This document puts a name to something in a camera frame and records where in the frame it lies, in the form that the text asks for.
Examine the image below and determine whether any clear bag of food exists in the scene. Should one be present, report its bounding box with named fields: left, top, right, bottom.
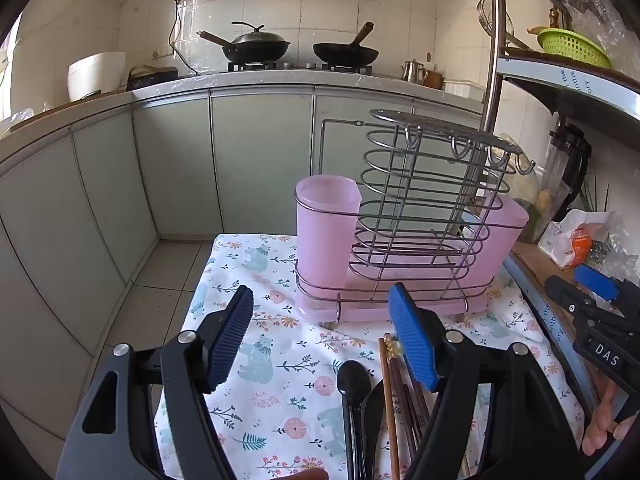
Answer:
left=500, top=132, right=571, bottom=243

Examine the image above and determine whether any pink plastic utensil cup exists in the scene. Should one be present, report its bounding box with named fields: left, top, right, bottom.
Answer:
left=470, top=192, right=530, bottom=286
left=295, top=175, right=362, bottom=321

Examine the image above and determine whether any black wok with lid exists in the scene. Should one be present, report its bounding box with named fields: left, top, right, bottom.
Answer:
left=196, top=21, right=292, bottom=63

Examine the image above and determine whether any dark kitchen appliance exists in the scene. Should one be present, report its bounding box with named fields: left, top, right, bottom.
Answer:
left=126, top=65, right=179, bottom=92

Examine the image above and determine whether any steel kettle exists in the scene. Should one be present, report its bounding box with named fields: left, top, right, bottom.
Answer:
left=400, top=59, right=428, bottom=84

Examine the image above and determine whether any grey kitchen countertop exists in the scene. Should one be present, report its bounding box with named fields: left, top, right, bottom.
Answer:
left=0, top=67, right=491, bottom=161

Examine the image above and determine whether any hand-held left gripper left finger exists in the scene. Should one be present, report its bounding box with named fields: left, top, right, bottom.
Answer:
left=55, top=285, right=256, bottom=480

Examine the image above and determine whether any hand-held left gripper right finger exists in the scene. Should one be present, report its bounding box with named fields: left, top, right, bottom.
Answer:
left=387, top=282, right=586, bottom=480

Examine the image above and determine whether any white rice cooker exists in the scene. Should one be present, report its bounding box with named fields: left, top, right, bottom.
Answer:
left=67, top=51, right=127, bottom=103

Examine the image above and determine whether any light brown wooden chopstick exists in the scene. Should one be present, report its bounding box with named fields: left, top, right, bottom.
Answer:
left=378, top=337, right=401, bottom=480

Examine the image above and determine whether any dark brown wooden chopstick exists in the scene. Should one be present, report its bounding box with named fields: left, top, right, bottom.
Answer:
left=387, top=345, right=420, bottom=461
left=400, top=360, right=432, bottom=436

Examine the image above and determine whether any metal wire utensil rack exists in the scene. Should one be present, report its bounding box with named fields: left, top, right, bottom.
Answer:
left=295, top=109, right=536, bottom=323

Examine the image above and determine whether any bright window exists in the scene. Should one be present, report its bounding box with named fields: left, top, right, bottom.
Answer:
left=0, top=10, right=26, bottom=121

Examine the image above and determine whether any white and orange plastic bag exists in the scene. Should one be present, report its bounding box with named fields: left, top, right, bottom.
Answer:
left=537, top=208, right=616, bottom=270

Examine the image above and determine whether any wooden cutting board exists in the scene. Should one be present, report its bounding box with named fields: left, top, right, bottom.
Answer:
left=0, top=91, right=126, bottom=133

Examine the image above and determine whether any black plastic spoon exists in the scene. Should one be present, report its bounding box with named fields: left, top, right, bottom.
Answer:
left=336, top=360, right=373, bottom=480

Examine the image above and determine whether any black blender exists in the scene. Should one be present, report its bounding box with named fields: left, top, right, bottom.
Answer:
left=547, top=120, right=593, bottom=211

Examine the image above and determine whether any floral white tablecloth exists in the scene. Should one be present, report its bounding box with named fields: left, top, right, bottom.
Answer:
left=152, top=232, right=586, bottom=480

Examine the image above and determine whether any black plastic knife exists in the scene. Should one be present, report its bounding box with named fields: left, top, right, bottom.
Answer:
left=361, top=379, right=386, bottom=480

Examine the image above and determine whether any green plastic colander basket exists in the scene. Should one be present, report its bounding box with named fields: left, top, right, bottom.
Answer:
left=537, top=27, right=613, bottom=70

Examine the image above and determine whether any steel shelf rack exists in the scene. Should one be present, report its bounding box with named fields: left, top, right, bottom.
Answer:
left=480, top=0, right=640, bottom=480

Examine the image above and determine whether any clear plastic bag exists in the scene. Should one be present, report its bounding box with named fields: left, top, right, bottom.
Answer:
left=562, top=0, right=640, bottom=81

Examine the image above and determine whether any person's left hand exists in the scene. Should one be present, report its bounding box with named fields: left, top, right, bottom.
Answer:
left=281, top=467, right=329, bottom=480

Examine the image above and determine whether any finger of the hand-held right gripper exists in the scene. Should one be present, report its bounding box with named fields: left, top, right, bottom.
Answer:
left=544, top=264, right=623, bottom=323

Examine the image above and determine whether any gas stove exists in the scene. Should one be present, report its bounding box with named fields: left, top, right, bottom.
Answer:
left=227, top=59, right=373, bottom=73

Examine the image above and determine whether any white rectangular container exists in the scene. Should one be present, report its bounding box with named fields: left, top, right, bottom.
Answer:
left=444, top=79, right=488, bottom=97

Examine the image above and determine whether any metal strainer ladle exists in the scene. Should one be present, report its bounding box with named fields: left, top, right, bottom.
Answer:
left=477, top=0, right=533, bottom=51

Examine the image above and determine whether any pink plastic drip tray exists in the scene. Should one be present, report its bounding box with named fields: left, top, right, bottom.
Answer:
left=295, top=230, right=488, bottom=322

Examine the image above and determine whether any black open wok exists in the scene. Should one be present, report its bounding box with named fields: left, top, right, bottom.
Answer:
left=313, top=22, right=380, bottom=67

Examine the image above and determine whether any person's right hand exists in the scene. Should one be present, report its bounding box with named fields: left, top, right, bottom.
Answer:
left=581, top=385, right=640, bottom=457

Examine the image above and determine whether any black power cable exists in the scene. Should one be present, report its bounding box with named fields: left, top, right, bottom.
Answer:
left=169, top=0, right=201, bottom=77

